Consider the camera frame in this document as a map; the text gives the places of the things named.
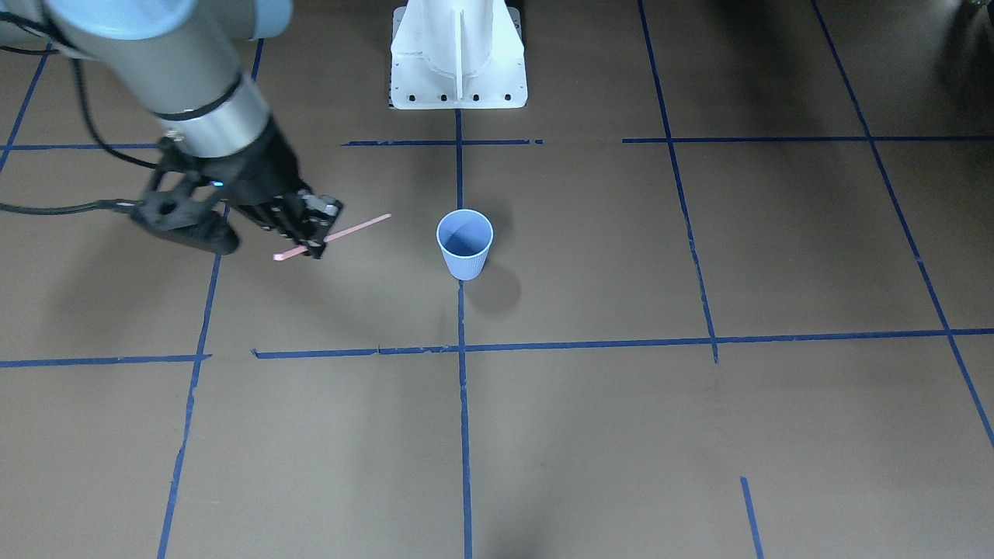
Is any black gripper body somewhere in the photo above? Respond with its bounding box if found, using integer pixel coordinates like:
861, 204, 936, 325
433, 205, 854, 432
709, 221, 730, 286
196, 116, 315, 234

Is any pink chopstick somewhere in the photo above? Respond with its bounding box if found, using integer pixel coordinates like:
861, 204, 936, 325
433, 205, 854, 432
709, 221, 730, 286
271, 213, 393, 262

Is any blue paper cup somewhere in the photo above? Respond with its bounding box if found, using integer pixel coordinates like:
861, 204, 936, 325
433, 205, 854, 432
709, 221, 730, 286
436, 209, 495, 282

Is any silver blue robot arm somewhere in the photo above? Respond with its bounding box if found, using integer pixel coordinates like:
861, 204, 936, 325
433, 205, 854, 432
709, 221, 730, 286
2, 1, 343, 259

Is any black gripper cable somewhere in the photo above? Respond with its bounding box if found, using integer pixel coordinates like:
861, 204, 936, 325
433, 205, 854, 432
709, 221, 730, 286
0, 31, 168, 217

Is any white pedestal column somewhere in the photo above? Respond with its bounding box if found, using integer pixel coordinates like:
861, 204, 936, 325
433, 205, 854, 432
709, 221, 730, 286
388, 1, 529, 110

